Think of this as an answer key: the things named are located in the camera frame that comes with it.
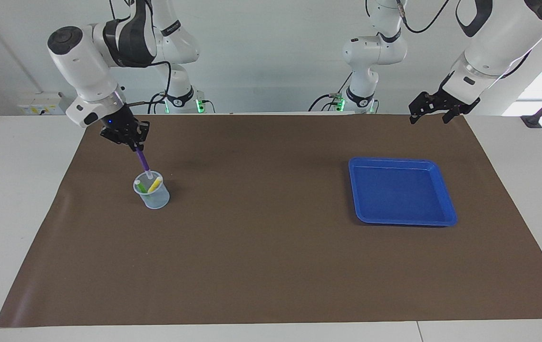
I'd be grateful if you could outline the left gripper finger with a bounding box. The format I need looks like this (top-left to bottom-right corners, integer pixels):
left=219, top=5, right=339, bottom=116
left=408, top=92, right=431, bottom=125
left=442, top=106, right=464, bottom=125

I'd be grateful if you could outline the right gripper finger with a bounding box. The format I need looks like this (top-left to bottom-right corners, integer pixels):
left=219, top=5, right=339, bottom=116
left=136, top=122, right=151, bottom=151
left=107, top=135, right=139, bottom=152

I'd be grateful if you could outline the purple marker pen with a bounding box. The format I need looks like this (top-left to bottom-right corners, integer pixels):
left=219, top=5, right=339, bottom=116
left=135, top=147, right=154, bottom=180

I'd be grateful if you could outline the translucent mesh pen cup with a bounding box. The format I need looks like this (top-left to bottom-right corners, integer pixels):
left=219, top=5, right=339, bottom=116
left=133, top=171, right=170, bottom=209

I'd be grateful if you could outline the blue plastic tray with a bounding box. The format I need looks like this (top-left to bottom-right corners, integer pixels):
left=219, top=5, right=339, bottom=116
left=348, top=157, right=458, bottom=227

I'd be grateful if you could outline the brown paper table mat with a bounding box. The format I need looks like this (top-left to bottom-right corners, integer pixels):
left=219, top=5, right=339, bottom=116
left=0, top=113, right=542, bottom=328

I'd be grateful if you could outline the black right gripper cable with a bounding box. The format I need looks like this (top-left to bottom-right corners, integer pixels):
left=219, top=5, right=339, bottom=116
left=124, top=61, right=173, bottom=108

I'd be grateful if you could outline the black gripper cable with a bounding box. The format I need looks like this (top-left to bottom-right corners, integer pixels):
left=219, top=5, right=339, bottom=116
left=124, top=61, right=173, bottom=108
left=397, top=0, right=451, bottom=34

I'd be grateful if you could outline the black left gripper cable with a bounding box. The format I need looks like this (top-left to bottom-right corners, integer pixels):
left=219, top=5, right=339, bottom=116
left=397, top=0, right=451, bottom=34

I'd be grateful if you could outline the white wall power socket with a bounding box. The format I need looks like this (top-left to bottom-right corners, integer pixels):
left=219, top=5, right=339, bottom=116
left=18, top=93, right=68, bottom=116

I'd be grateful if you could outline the black left base cable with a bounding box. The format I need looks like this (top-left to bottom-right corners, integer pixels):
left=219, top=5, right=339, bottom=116
left=308, top=71, right=353, bottom=112

